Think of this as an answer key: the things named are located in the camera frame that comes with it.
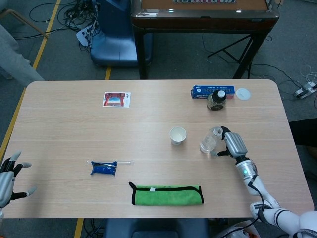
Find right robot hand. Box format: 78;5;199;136
212;125;249;159

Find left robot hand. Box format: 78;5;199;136
0;150;38;208

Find transparent plastic bottle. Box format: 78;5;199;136
199;126;223;154

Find white paper cup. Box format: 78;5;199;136
169;126;187;146

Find glass jar with black lid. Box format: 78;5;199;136
206;90;227;111

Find white round plastic lid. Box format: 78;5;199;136
235;88;251;101

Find blue rectangular box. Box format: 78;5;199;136
190;85;235;100

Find black object beside table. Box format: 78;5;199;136
288;118;317;147

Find white plastic bag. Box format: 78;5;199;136
214;220;261;238

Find green cloth with black trim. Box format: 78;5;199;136
128;181;205;206

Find grey power strip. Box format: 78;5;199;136
294;81;317;99

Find blue snack packet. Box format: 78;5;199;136
90;161;117;176

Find clear wrapped straw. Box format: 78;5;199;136
86;159;135;166

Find dark blue seat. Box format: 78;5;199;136
103;218;210;238

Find grey trouser leg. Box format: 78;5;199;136
0;23;45;87

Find dark wooden mahjong table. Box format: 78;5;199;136
130;0;280;80

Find postcard with red gate photo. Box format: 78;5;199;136
102;92;131;109

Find row of mahjong tiles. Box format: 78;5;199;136
172;0;236;4

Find wooden chair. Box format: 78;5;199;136
0;8;50;39

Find white power strip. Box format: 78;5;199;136
76;24;97;47

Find black cable bundle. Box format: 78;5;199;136
29;0;100;52

